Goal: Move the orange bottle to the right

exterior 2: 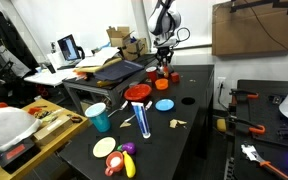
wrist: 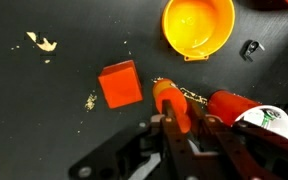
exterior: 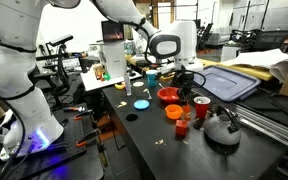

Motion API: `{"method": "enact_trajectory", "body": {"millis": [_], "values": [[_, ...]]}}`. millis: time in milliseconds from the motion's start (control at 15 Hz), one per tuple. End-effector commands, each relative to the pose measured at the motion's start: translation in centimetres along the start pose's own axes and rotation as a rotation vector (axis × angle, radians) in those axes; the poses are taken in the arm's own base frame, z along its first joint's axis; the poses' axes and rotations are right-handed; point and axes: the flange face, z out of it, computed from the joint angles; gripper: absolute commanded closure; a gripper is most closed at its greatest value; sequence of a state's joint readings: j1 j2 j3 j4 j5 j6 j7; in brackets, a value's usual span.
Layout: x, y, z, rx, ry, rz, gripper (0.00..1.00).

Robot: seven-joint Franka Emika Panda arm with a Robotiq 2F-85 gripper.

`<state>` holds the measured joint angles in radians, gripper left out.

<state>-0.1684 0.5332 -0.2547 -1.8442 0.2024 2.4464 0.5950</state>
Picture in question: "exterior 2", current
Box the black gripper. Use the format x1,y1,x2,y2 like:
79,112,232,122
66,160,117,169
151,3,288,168
154,44,176,77

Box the red cup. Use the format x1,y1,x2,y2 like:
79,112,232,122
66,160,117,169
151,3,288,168
145,66,159,84

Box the red cube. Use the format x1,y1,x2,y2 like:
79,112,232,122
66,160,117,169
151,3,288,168
170,71,181,84

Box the small orange bowl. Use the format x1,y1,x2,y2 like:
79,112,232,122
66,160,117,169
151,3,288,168
154,78,170,92

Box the cardboard box with black print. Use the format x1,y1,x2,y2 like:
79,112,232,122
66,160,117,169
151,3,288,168
120,37,150,62

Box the red plate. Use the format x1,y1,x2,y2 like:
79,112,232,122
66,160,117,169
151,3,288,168
123,83,153,102

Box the blue round plate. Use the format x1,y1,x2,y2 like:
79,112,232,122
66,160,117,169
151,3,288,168
154,98,175,113

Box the dark blue folder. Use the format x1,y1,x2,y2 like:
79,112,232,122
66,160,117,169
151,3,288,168
93,59,146,83

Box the open cardboard box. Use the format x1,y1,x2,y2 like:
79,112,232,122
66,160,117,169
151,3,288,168
105,26,132,48

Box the blue white toothpaste tube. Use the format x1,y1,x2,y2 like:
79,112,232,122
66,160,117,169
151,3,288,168
130,101,152,140

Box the torn tan tape patch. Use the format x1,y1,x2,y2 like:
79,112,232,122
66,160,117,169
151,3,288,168
168,118,188,130

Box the white plastic fork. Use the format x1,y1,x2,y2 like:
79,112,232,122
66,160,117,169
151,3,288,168
107,100,129,118

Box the white paper stack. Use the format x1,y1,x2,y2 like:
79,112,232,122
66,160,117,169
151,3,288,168
75,46,121,69

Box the triangular tan tape scrap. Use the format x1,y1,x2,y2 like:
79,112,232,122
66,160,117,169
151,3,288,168
119,120,133,129

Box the grey metal table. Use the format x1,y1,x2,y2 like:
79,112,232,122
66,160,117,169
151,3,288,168
61,52,164,116

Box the yellow sponge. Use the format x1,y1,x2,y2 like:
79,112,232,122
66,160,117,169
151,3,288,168
216,118,228,134

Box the teal plastic cup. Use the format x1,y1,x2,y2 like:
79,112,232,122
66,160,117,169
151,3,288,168
84,102,112,134

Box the black headphones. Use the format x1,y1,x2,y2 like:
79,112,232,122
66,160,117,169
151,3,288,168
76,45,86,61

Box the purple toy eggplant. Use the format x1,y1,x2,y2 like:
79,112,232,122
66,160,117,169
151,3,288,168
116,142,137,156

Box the large cardboard panel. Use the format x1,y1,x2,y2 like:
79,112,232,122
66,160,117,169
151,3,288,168
211,0,288,57

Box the open laptop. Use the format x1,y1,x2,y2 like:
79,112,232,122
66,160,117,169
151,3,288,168
56,33,82,70

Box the cream round plate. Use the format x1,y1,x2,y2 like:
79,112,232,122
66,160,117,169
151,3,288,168
92,136,117,159

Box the yellow toy banana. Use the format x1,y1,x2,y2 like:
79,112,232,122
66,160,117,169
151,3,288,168
122,150,137,179

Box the orange cup with white inside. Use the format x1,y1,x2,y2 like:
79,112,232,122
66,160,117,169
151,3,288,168
104,150,125,177

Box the white desk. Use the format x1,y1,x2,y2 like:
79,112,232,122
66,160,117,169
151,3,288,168
23,67,79,88

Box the black workbench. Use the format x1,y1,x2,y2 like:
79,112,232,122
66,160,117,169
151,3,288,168
229,79,288,180

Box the flat cardboard box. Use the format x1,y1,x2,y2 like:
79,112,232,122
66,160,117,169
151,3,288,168
32,114,73,141

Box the wooden side table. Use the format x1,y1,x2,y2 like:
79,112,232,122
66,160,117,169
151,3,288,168
0,97,92,180

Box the black equipment rack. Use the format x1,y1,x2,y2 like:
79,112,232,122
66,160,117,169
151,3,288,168
0,0,40,101

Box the white fabric cap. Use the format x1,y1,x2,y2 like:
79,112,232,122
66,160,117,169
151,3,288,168
0,106,43,152

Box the black scale with red label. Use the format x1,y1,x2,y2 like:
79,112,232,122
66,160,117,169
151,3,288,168
0,137,42,175

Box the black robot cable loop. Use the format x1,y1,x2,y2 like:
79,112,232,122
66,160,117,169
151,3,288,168
174,26,192,45

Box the white wall outlet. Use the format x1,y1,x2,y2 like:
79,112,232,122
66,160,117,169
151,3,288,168
216,76,227,90

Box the straight orange handled clamp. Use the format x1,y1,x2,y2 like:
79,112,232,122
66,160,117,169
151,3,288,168
229,88,260,101

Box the curved orange handled clamp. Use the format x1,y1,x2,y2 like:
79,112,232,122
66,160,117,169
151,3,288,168
228,115,267,136

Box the black hanging cable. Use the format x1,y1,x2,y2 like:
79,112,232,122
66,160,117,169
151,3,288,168
243,0,288,57

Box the orange handled silver wrench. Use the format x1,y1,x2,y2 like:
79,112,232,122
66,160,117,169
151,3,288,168
240,143,288,180

